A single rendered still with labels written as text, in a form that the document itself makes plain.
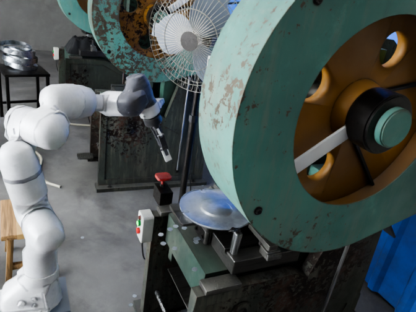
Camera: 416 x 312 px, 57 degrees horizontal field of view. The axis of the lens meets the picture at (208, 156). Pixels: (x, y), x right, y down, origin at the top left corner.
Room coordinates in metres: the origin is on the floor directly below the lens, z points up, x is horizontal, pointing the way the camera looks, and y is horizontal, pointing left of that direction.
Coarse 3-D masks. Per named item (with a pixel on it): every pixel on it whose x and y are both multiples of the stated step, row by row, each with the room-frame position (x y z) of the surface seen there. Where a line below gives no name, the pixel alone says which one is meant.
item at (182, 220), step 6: (174, 204) 1.27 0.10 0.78; (174, 210) 1.22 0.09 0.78; (180, 210) 1.23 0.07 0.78; (180, 216) 1.19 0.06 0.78; (180, 222) 1.16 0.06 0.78; (186, 222) 1.16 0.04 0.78; (192, 222) 1.17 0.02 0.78; (198, 228) 1.28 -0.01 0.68; (204, 228) 1.24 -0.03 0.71; (198, 234) 1.27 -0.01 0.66; (204, 234) 1.23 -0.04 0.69; (210, 234) 1.23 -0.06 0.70; (204, 240) 1.23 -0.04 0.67
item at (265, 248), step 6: (252, 228) 1.24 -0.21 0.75; (258, 234) 1.20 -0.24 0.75; (264, 240) 1.17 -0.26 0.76; (264, 246) 1.16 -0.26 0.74; (270, 246) 1.14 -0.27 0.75; (276, 246) 1.15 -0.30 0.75; (264, 252) 1.14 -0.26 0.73; (270, 252) 1.13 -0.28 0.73; (276, 252) 1.14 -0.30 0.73; (270, 258) 1.12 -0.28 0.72; (276, 258) 1.13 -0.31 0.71
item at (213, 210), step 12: (192, 192) 1.38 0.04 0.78; (216, 192) 1.42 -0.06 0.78; (180, 204) 1.27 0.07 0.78; (192, 204) 1.29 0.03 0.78; (204, 204) 1.29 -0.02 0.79; (216, 204) 1.31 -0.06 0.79; (228, 204) 1.32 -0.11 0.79; (192, 216) 1.20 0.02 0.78; (204, 216) 1.22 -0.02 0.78; (216, 216) 1.23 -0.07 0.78; (228, 216) 1.25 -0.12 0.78; (240, 216) 1.26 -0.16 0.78; (216, 228) 1.14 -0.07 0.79; (228, 228) 1.16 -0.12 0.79
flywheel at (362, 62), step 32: (384, 32) 1.01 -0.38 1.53; (352, 64) 0.97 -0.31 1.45; (384, 64) 1.07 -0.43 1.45; (320, 96) 0.95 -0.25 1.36; (352, 96) 0.95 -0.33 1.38; (384, 96) 0.90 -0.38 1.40; (320, 128) 0.95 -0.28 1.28; (352, 128) 0.90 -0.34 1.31; (384, 128) 0.86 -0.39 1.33; (352, 160) 1.03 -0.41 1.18; (384, 160) 1.09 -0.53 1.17; (320, 192) 0.98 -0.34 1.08; (352, 192) 1.05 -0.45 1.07
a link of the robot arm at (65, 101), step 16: (48, 96) 1.07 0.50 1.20; (64, 96) 1.09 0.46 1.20; (80, 96) 1.14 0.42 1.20; (32, 112) 1.03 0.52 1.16; (48, 112) 1.03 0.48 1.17; (64, 112) 1.08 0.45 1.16; (80, 112) 1.13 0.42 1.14; (32, 128) 0.98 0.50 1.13; (48, 128) 0.97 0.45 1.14; (64, 128) 1.02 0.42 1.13; (32, 144) 1.00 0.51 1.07; (48, 144) 0.97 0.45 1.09
